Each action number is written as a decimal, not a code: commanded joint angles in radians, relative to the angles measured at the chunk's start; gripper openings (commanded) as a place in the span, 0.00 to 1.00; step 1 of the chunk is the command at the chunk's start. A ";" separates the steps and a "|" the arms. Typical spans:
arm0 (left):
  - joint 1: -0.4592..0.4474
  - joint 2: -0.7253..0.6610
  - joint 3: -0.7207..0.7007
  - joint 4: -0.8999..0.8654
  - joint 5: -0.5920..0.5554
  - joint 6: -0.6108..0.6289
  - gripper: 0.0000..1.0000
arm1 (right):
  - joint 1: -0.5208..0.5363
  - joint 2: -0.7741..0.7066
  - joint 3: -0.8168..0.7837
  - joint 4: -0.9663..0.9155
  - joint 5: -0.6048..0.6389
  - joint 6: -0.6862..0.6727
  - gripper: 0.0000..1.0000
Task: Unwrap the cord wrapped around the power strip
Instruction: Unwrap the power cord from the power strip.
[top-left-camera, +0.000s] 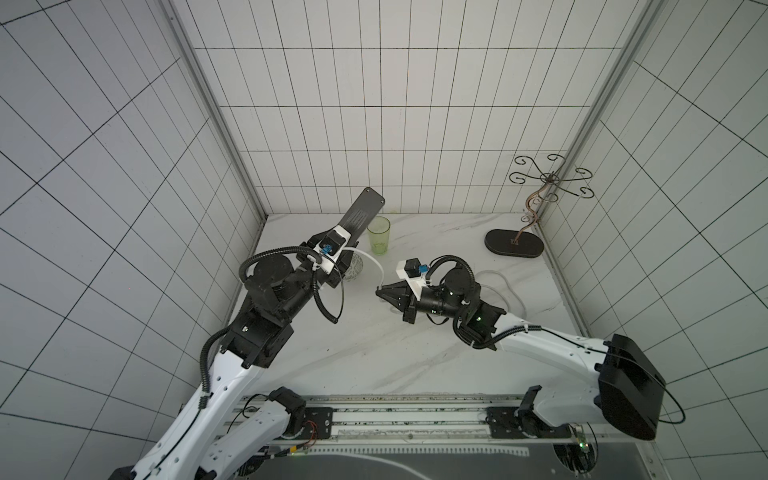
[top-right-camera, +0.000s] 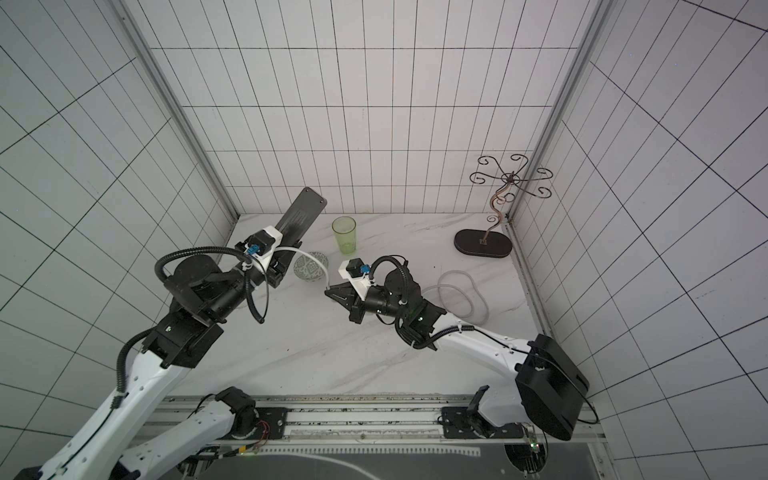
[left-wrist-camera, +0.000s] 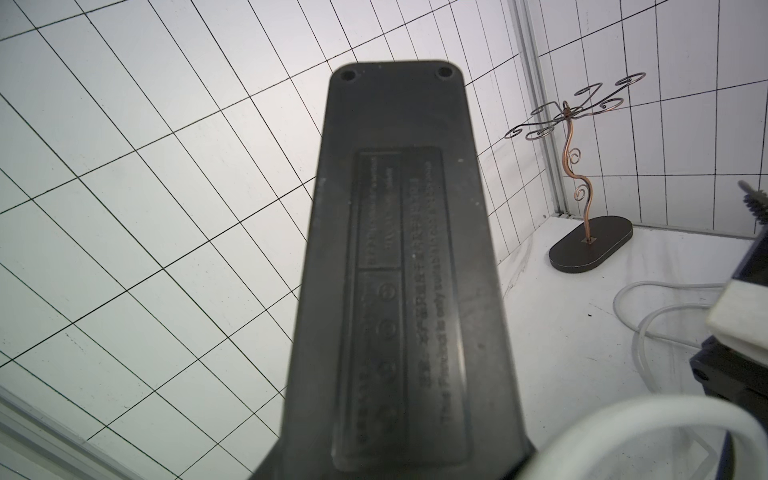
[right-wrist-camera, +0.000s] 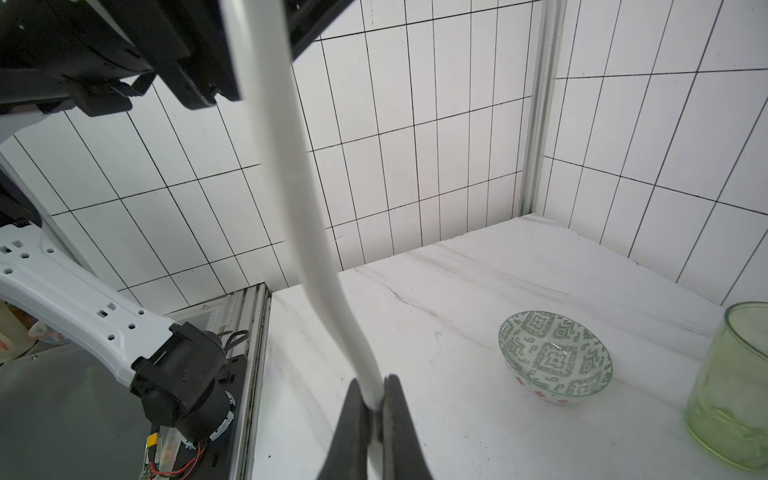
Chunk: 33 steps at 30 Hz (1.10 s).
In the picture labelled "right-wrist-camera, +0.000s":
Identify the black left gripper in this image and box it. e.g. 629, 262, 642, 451
1, 1, 180, 117

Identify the green glass tumbler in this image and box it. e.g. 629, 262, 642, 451
684, 302, 767, 472

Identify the white power cord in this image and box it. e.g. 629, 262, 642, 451
218, 0, 385, 412

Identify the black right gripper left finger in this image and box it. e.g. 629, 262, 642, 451
317, 379, 372, 480

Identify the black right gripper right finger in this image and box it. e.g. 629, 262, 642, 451
382, 374, 433, 480

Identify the green patterned ceramic bowl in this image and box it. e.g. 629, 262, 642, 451
498, 310, 613, 405

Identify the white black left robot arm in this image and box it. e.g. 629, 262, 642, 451
1, 1, 240, 445

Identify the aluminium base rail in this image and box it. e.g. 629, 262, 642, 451
139, 283, 270, 479

